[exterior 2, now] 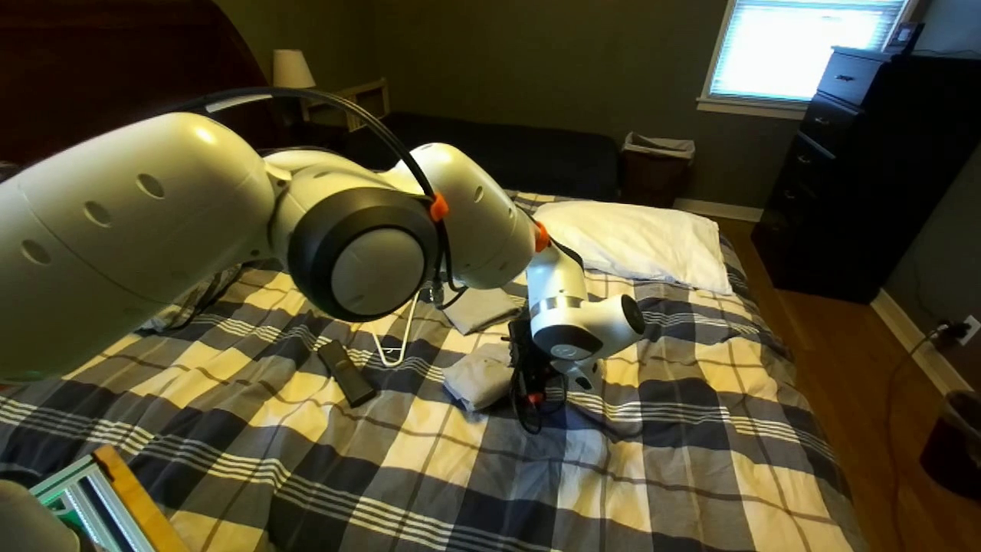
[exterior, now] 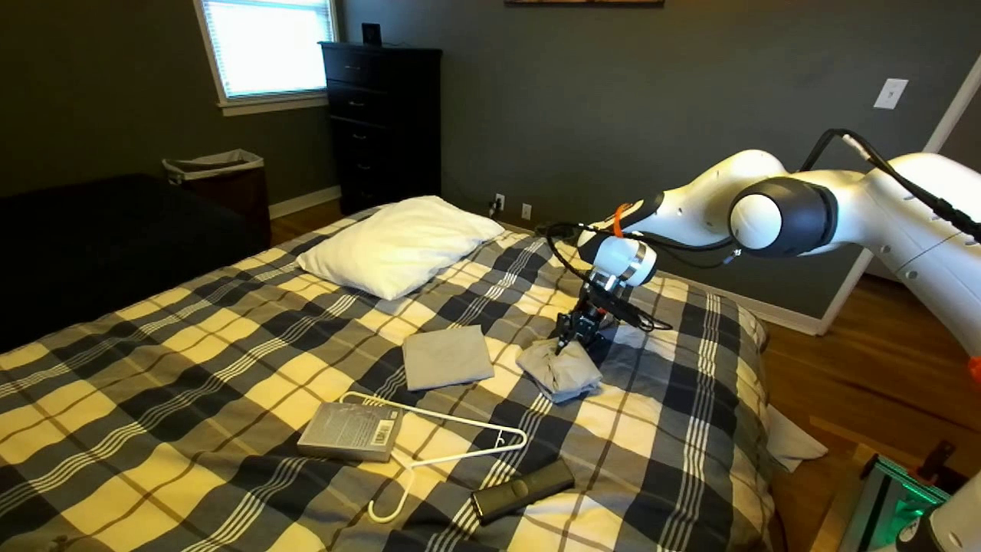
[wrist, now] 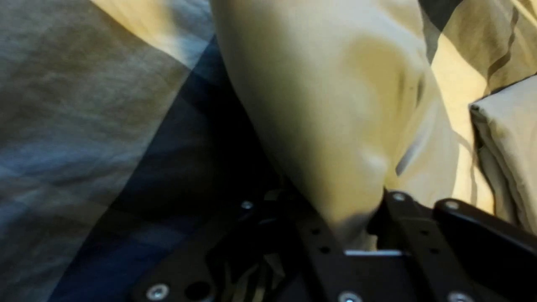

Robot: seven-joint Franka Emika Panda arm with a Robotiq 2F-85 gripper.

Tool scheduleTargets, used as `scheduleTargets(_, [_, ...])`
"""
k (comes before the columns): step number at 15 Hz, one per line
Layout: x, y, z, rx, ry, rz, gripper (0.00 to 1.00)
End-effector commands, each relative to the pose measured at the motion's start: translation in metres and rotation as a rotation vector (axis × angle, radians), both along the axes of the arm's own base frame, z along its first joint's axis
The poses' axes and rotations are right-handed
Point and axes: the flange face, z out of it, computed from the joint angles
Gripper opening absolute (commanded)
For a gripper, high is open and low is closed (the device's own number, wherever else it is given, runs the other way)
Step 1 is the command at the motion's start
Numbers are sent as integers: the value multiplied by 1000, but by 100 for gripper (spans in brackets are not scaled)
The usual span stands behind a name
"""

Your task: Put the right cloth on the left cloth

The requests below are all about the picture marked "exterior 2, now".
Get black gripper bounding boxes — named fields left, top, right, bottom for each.
left=506, top=314, right=576, bottom=434

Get light grey cloth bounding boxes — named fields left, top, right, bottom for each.
left=439, top=347, right=521, bottom=417

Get plaid bed comforter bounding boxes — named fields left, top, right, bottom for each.
left=0, top=188, right=866, bottom=552

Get white pillow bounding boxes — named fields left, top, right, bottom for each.
left=531, top=195, right=740, bottom=301

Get dark box with papers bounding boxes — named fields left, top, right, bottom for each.
left=617, top=128, right=700, bottom=208

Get wooden nightstand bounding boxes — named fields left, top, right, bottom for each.
left=300, top=76, right=394, bottom=134

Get black dresser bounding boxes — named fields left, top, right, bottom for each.
left=750, top=42, right=981, bottom=307

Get wooden bar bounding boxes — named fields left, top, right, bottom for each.
left=93, top=445, right=194, bottom=552

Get table lamp white shade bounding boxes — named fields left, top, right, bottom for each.
left=265, top=45, right=322, bottom=128

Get dark bag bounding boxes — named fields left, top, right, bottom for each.
left=916, top=390, right=981, bottom=505

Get bright window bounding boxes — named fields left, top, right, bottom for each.
left=697, top=0, right=913, bottom=124

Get grey rounded object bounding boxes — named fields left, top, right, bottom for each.
left=0, top=476, right=81, bottom=552

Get dark wooden headboard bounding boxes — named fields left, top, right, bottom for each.
left=0, top=0, right=279, bottom=170

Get white wire hook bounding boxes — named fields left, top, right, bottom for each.
left=372, top=292, right=424, bottom=368

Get thin black power cord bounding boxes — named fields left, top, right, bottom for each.
left=881, top=320, right=968, bottom=467

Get aluminium frame rail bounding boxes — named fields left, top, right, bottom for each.
left=28, top=456, right=155, bottom=552

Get small frame on dresser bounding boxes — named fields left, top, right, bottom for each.
left=885, top=17, right=921, bottom=59

